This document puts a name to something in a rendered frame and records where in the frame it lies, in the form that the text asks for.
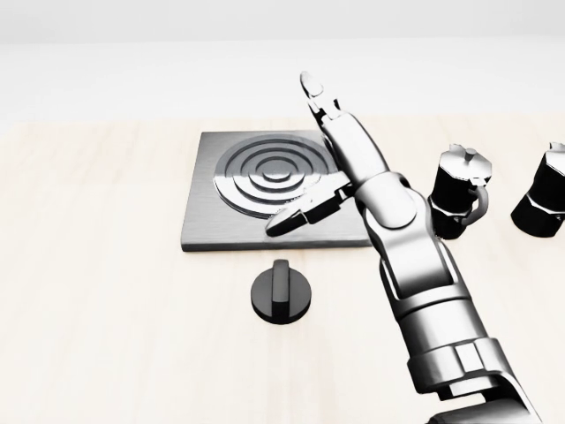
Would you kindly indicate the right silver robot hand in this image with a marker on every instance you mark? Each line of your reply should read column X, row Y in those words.
column 379, row 194

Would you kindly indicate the flat dark stove plate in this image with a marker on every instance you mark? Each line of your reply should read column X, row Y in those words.
column 212, row 216

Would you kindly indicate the round black stove knob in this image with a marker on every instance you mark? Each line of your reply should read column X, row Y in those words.
column 280, row 292

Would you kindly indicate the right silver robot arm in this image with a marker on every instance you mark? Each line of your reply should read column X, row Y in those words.
column 434, row 305

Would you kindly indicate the black and silver moka pot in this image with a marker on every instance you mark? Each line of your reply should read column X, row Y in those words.
column 454, row 185
column 540, row 199

